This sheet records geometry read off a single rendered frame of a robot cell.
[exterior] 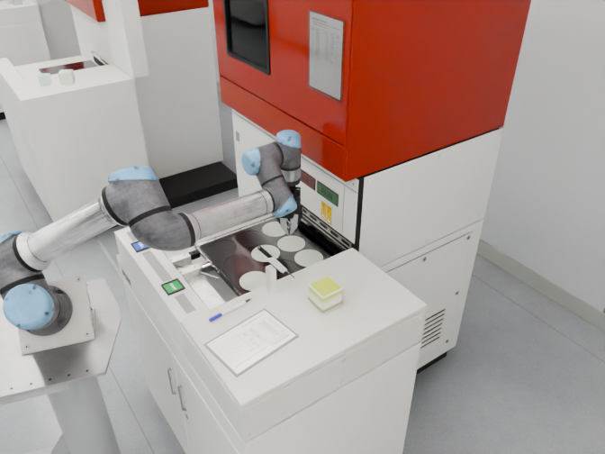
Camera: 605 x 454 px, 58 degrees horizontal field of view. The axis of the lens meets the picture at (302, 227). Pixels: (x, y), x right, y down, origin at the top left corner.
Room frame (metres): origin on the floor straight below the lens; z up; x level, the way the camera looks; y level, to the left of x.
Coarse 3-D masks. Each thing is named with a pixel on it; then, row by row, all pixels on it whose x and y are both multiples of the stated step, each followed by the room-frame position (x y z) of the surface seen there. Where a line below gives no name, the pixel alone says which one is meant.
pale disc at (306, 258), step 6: (300, 252) 1.52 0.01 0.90; (306, 252) 1.52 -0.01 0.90; (312, 252) 1.52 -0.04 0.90; (318, 252) 1.52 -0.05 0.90; (294, 258) 1.49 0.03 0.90; (300, 258) 1.49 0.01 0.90; (306, 258) 1.49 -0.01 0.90; (312, 258) 1.49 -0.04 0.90; (318, 258) 1.49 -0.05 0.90; (300, 264) 1.46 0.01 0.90; (306, 264) 1.46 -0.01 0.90; (312, 264) 1.46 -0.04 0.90
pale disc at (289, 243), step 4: (288, 236) 1.62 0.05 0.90; (292, 236) 1.62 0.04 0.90; (296, 236) 1.62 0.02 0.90; (280, 240) 1.60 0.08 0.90; (284, 240) 1.60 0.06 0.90; (288, 240) 1.60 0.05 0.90; (292, 240) 1.60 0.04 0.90; (296, 240) 1.60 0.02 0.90; (300, 240) 1.60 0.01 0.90; (280, 244) 1.57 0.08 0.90; (284, 244) 1.57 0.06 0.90; (288, 244) 1.57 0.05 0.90; (292, 244) 1.57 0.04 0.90; (296, 244) 1.57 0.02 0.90; (300, 244) 1.57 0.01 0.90; (304, 244) 1.57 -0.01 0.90; (280, 248) 1.55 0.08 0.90; (284, 248) 1.55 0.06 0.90; (288, 248) 1.55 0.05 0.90; (292, 248) 1.55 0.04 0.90; (296, 248) 1.55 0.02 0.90; (300, 248) 1.55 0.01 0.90
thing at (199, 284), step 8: (192, 264) 1.48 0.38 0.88; (192, 280) 1.40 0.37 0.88; (200, 280) 1.40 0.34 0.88; (200, 288) 1.35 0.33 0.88; (208, 288) 1.35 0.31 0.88; (200, 296) 1.32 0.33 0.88; (208, 296) 1.32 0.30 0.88; (216, 296) 1.32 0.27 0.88; (208, 304) 1.28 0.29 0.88; (216, 304) 1.28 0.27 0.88
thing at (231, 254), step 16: (288, 224) 1.70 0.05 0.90; (224, 240) 1.60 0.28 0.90; (240, 240) 1.60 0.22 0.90; (256, 240) 1.60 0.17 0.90; (272, 240) 1.60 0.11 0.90; (304, 240) 1.60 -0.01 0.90; (208, 256) 1.50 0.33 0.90; (224, 256) 1.50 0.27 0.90; (240, 256) 1.50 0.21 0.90; (288, 256) 1.50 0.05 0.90; (224, 272) 1.41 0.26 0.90; (240, 272) 1.42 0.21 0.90; (240, 288) 1.33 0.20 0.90
